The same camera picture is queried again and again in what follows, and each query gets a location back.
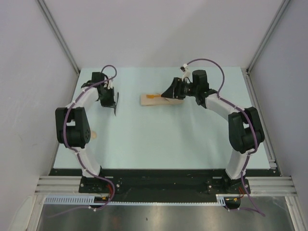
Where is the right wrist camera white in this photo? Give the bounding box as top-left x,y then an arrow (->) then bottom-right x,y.
180,64 -> 191,81

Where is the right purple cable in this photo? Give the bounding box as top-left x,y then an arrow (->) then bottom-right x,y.
184,58 -> 265,217

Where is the right aluminium frame post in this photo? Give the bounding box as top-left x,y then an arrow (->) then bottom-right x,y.
246,0 -> 292,73

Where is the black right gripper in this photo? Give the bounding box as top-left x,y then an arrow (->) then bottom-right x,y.
161,77 -> 198,100

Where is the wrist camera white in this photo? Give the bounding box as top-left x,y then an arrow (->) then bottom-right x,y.
180,64 -> 191,81
107,76 -> 115,90

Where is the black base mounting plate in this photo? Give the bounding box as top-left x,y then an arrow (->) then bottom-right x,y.
49,168 -> 280,203

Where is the right aluminium table rail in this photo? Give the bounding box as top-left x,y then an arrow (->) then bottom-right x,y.
241,68 -> 279,169

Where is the beige cloth napkin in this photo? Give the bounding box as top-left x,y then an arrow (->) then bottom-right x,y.
140,94 -> 184,106

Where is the light wooden spoon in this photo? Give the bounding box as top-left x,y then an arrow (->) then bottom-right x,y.
91,131 -> 97,140

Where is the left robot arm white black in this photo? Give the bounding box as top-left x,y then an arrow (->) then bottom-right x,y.
55,71 -> 119,193

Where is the white slotted cable duct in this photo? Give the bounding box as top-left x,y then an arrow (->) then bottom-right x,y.
45,193 -> 244,206

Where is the aluminium frame post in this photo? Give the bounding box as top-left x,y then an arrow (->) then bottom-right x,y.
35,0 -> 81,75
246,0 -> 292,73

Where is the front aluminium cross rail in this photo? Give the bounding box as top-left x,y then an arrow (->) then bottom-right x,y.
35,176 -> 297,196

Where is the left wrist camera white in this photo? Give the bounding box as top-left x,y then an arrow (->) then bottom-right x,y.
107,76 -> 115,90

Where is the left aluminium frame post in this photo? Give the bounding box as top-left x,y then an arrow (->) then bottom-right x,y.
35,0 -> 81,75

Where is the purple cable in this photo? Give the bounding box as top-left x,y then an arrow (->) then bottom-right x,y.
184,58 -> 265,217
47,64 -> 117,218

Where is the orange wooden spoon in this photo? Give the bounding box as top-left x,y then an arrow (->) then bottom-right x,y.
146,94 -> 161,99

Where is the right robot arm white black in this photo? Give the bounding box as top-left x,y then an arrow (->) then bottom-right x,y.
161,67 -> 265,193

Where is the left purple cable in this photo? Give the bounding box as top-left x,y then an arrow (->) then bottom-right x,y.
47,64 -> 117,218

